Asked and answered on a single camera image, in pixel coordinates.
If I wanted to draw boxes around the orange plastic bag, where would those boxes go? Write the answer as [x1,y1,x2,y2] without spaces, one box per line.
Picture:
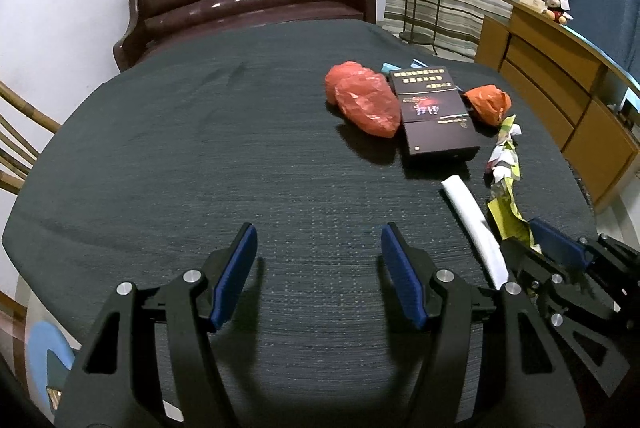
[462,84,513,127]

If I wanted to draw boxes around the wooden cabinet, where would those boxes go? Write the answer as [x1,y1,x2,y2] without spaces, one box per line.
[474,0,640,213]

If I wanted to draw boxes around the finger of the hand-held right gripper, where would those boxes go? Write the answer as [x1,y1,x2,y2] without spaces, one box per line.
[528,217,640,339]
[500,238,631,399]

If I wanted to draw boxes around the mouse plush toy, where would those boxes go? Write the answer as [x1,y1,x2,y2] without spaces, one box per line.
[542,0,573,26]

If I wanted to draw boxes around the white foam strip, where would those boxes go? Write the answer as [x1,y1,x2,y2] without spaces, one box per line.
[439,175,511,291]

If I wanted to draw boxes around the black cardboard box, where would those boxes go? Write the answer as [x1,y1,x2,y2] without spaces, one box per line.
[387,66,482,159]

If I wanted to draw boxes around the bamboo chair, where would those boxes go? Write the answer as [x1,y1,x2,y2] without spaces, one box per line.
[0,80,63,196]

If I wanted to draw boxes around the yellow paper wrapper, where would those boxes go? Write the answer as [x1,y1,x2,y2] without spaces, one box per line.
[482,115,543,253]

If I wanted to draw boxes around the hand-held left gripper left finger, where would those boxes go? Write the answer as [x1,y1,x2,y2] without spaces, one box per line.
[54,222,259,428]

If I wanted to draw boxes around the red plastic bag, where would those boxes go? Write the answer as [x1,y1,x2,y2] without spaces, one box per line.
[324,62,403,139]

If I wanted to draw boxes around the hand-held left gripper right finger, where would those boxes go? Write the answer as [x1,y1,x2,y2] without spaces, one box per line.
[380,222,586,428]

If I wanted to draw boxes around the blue plastic stool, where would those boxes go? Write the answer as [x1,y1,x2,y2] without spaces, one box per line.
[27,320,76,406]

